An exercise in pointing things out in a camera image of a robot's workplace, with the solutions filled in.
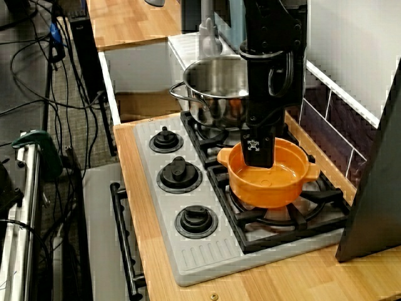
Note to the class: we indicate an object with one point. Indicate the brown cardboard sheet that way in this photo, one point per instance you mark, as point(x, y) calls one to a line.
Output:
point(147, 106)

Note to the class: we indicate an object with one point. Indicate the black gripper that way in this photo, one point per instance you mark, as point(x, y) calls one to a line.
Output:
point(260, 94)

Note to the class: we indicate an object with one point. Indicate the grey toy faucet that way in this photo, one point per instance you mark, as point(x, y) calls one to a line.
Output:
point(208, 34)

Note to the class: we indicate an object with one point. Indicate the black computer tower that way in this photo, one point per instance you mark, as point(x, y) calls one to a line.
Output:
point(84, 56)

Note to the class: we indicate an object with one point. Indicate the white oven door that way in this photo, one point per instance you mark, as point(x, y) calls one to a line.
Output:
point(100, 219)

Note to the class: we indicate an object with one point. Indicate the grey stove top panel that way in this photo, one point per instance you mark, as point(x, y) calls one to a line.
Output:
point(163, 200)

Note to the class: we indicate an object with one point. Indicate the black burner grate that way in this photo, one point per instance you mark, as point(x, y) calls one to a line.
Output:
point(250, 241)
point(203, 144)

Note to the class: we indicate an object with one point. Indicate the stainless steel pot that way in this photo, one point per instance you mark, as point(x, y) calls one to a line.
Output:
point(213, 106)

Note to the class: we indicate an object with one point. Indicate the orange plastic toy pot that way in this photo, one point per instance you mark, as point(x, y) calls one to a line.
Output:
point(266, 194)

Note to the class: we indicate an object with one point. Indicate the teal toy box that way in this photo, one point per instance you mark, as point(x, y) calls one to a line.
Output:
point(238, 31)

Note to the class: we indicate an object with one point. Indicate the black slanted board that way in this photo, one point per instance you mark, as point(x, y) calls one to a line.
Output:
point(376, 188)

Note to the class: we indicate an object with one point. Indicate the dark grey box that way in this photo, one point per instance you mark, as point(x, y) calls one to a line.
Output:
point(189, 15)

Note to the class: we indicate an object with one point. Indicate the white toy sink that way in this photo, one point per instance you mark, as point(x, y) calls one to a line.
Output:
point(141, 69)

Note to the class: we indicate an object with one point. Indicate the aluminium frame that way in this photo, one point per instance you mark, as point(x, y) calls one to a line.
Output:
point(22, 219)

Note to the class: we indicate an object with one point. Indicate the dark tiled backsplash panel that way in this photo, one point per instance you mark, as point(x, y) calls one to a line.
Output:
point(332, 116)

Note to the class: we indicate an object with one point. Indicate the black equipment block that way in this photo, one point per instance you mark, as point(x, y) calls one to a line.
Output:
point(7, 188)

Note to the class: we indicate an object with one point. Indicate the black stove knob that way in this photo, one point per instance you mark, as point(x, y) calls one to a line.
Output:
point(195, 221)
point(166, 141)
point(179, 175)

